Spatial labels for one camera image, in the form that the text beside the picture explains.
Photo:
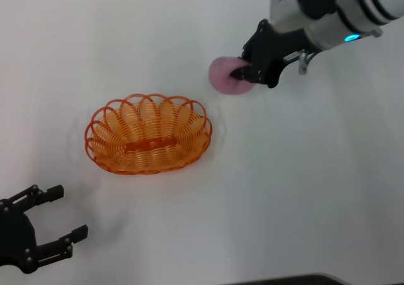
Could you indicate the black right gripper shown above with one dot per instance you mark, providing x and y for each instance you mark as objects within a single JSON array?
[{"x": 271, "y": 51}]

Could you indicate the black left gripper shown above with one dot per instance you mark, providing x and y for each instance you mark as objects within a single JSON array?
[{"x": 14, "y": 234}]

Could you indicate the pink peach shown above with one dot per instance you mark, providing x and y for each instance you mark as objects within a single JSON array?
[{"x": 222, "y": 75}]

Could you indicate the dark curved edge object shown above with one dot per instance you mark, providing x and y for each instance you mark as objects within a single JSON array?
[{"x": 284, "y": 280}]

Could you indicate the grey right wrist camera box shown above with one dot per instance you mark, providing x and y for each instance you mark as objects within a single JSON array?
[{"x": 284, "y": 3}]

